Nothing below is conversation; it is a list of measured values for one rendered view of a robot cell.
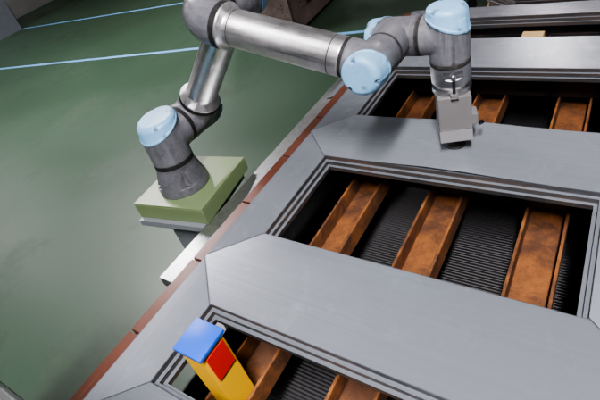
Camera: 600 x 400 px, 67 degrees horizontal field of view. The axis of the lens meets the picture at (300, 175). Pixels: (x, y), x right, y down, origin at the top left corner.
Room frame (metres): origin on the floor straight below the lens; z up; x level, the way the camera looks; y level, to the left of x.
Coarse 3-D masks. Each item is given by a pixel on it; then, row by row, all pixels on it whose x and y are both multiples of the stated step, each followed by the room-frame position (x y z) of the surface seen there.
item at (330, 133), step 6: (342, 120) 1.02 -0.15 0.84; (348, 120) 1.01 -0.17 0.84; (330, 126) 1.01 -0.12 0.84; (336, 126) 1.00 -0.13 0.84; (342, 126) 0.99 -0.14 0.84; (324, 132) 0.99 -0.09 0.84; (330, 132) 0.98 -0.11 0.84; (336, 132) 0.97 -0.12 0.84; (318, 138) 0.97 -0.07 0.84; (324, 138) 0.96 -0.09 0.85; (330, 138) 0.95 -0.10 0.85; (336, 138) 0.94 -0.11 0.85; (318, 144) 0.94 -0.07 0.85; (324, 144) 0.93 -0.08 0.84; (330, 144) 0.93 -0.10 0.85; (324, 150) 0.91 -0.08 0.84
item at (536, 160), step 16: (528, 128) 0.75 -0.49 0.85; (528, 144) 0.70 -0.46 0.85; (544, 144) 0.68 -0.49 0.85; (560, 144) 0.67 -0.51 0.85; (512, 160) 0.66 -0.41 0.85; (528, 160) 0.65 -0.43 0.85; (544, 160) 0.64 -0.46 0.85; (512, 176) 0.62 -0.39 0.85; (528, 176) 0.61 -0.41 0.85; (544, 176) 0.60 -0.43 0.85
